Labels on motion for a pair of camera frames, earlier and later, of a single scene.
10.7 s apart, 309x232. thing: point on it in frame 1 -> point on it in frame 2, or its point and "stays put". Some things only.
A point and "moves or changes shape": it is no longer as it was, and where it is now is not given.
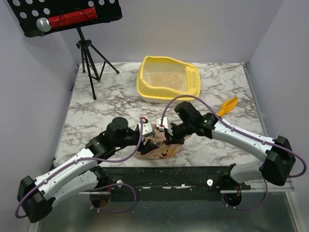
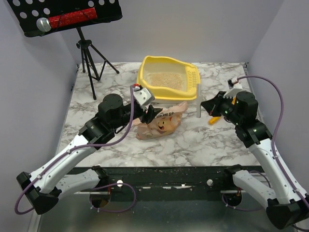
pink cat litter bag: x=158 y=137 moves or changes shape
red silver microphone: x=44 y=24 stays put
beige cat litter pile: x=165 y=79 stays put
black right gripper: x=174 y=135 -> x=217 y=106
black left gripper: x=148 y=147 -> x=152 y=112
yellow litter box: x=160 y=79 stays put
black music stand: x=26 y=13 stays put
